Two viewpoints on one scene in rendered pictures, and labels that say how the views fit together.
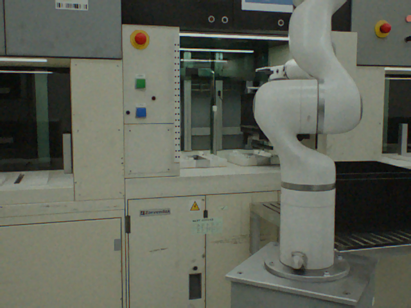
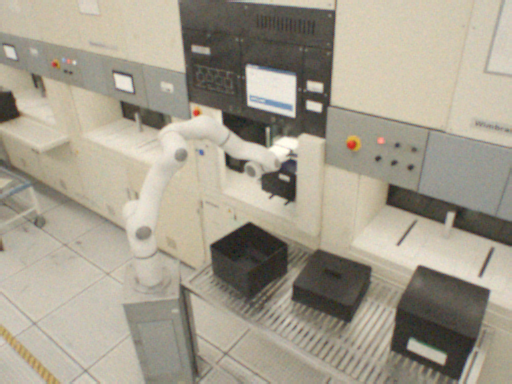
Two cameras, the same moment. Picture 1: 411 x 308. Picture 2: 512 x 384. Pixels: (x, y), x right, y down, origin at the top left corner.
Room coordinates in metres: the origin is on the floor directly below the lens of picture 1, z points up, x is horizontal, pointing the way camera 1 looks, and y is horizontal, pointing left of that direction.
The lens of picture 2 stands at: (0.58, -1.83, 2.25)
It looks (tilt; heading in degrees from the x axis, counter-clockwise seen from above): 32 degrees down; 56
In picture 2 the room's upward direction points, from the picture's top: 2 degrees counter-clockwise
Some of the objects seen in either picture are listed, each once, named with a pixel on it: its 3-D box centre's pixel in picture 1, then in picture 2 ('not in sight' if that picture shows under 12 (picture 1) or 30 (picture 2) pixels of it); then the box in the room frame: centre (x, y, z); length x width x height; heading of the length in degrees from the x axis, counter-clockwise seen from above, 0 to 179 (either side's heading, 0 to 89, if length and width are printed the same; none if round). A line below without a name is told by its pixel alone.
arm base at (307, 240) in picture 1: (306, 226); (148, 265); (1.04, -0.23, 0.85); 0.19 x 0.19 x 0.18
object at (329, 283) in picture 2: not in sight; (332, 280); (1.69, -0.82, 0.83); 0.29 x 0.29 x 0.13; 24
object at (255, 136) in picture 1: (274, 108); (288, 169); (1.87, -0.27, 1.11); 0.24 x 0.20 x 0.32; 106
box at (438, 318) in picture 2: not in sight; (438, 320); (1.82, -1.28, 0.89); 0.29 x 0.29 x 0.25; 20
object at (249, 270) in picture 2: (356, 193); (249, 258); (1.46, -0.47, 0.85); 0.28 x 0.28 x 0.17; 9
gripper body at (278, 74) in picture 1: (287, 72); (276, 154); (1.77, -0.30, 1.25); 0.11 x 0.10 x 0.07; 16
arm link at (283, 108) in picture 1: (293, 133); (139, 227); (1.04, -0.20, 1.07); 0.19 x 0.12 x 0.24; 79
